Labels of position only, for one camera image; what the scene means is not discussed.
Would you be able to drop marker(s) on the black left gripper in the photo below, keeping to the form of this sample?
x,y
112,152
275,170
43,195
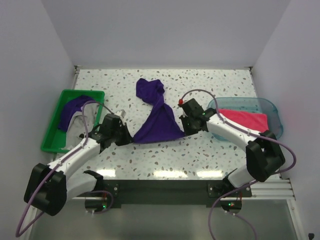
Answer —
x,y
127,138

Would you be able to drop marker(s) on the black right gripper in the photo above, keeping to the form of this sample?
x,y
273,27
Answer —
x,y
188,131

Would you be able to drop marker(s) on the purple towel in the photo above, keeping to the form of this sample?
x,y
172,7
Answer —
x,y
160,125
69,109

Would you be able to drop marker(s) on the grey white towel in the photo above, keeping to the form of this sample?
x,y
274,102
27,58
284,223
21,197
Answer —
x,y
77,125

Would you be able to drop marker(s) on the pink towel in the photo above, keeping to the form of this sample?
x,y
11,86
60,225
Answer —
x,y
253,121

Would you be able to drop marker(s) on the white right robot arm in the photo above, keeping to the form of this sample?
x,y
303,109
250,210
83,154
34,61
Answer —
x,y
263,154

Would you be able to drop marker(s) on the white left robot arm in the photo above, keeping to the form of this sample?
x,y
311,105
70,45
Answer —
x,y
51,186

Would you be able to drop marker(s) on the green plastic bin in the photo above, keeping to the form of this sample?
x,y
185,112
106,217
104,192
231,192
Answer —
x,y
54,140

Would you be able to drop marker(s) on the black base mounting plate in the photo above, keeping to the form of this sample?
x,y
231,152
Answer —
x,y
165,192

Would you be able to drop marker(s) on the teal transparent plastic tray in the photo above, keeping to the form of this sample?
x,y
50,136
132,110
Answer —
x,y
254,105

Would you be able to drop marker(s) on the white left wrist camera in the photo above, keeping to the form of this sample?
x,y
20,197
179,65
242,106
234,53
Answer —
x,y
121,113

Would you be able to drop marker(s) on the aluminium frame rail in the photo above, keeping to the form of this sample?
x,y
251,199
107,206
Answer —
x,y
273,189

